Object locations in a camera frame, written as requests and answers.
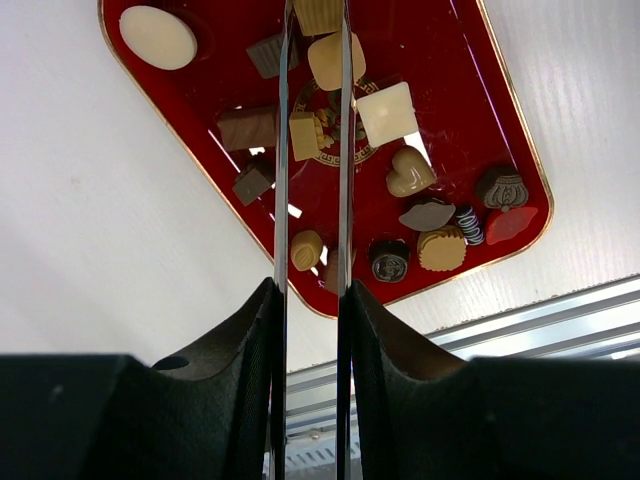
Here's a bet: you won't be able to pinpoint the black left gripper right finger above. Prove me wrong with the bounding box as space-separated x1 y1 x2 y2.
347 282 639 479

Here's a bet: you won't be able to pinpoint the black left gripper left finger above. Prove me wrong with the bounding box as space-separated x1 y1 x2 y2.
1 279 276 479

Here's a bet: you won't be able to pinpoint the silver metal tongs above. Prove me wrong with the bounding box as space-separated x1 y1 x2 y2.
269 1 356 479

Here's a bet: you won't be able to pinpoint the tan ridged bar chocolate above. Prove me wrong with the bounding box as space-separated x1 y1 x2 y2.
289 111 324 162

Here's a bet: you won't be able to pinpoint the white square chocolate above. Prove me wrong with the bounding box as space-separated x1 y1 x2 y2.
356 82 419 148

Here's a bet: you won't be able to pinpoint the white oval chocolate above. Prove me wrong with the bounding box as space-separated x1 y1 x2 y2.
119 5 198 71

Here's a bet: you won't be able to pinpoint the dark round embossed chocolate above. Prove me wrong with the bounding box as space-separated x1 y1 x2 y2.
368 239 410 283

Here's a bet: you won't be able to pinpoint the tan round fluted chocolate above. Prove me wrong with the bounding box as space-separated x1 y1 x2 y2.
417 225 467 272

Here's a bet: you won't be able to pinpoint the brown trapezoid chocolate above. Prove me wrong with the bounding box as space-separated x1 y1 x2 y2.
324 249 339 295

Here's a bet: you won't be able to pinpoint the tan oval ridged chocolate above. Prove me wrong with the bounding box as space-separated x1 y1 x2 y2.
290 230 323 271

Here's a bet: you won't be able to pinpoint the brown lips chocolate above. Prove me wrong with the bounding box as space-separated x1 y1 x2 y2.
398 198 456 232

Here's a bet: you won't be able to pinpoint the black white striped chocolate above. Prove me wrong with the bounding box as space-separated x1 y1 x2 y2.
455 205 485 246

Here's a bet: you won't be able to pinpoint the red lips chocolate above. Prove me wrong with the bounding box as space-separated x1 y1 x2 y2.
485 206 538 245

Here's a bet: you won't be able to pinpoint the dark crown chocolate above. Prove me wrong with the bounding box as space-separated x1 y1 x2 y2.
475 165 529 212

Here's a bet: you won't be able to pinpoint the tan heart chocolate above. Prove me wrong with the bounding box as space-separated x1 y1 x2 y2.
386 146 436 198

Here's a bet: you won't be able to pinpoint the dark brown cube chocolate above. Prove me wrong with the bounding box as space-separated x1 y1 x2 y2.
232 159 275 206

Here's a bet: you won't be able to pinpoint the brown marbled bar chocolate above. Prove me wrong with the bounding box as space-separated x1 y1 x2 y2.
216 106 278 151

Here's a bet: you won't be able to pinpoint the brown fluted cup chocolate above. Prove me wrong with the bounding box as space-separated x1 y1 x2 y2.
246 35 300 79

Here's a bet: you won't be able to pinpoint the tan rounded square chocolate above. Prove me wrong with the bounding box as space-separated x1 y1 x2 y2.
307 32 366 91

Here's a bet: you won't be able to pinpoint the tan fluted cup chocolate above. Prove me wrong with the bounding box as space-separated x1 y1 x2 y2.
294 0 343 37

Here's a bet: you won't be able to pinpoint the red rectangular tray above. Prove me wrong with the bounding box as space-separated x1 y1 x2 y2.
98 1 552 318

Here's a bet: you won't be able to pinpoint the grey slotted cable duct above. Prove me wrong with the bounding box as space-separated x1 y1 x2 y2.
285 439 336 480

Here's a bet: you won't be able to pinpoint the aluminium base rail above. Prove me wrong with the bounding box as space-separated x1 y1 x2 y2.
286 275 639 440

